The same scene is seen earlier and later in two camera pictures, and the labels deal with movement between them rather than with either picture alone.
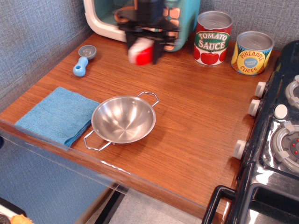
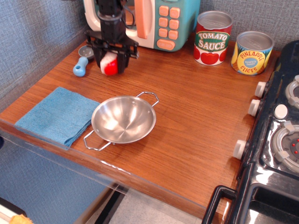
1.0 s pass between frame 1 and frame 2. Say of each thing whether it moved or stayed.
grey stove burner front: stayed
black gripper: moved
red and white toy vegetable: moved
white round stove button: stayed
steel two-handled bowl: stayed
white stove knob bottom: stayed
